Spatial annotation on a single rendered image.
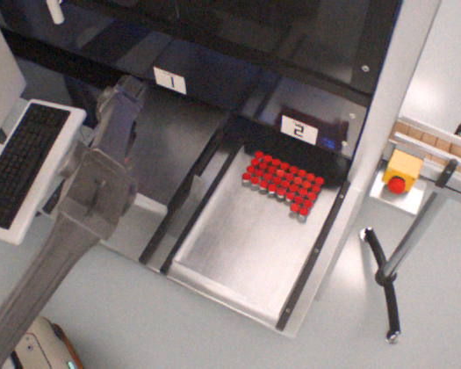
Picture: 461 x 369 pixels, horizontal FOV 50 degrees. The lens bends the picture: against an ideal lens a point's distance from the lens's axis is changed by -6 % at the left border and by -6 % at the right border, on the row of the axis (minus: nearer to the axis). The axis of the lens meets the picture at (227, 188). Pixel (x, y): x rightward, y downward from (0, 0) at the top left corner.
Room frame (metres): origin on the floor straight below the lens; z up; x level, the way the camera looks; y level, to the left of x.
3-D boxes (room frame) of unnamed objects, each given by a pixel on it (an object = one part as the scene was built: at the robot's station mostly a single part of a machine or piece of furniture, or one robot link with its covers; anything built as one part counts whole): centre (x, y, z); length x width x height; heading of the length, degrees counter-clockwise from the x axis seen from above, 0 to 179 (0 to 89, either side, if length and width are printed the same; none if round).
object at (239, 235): (0.51, -0.07, 0.90); 0.34 x 0.26 x 0.04; 150
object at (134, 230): (0.63, 0.06, 0.87); 0.70 x 0.48 x 0.02; 60
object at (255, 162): (0.63, -0.14, 0.90); 0.18 x 0.02 x 0.05; 60
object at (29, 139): (0.78, 0.58, 0.82); 0.40 x 0.14 x 0.02; 161
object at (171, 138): (0.78, 0.17, 0.90); 0.34 x 0.26 x 0.04; 150
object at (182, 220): (0.57, 0.10, 0.91); 0.14 x 0.03 x 0.06; 149
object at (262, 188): (0.59, -0.11, 0.90); 0.18 x 0.02 x 0.05; 60
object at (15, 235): (0.79, 0.61, 0.79); 0.45 x 0.28 x 0.03; 161
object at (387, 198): (0.62, -0.43, 0.87); 0.14 x 0.13 x 0.02; 150
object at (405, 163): (0.59, -0.40, 0.99); 0.08 x 0.07 x 0.07; 150
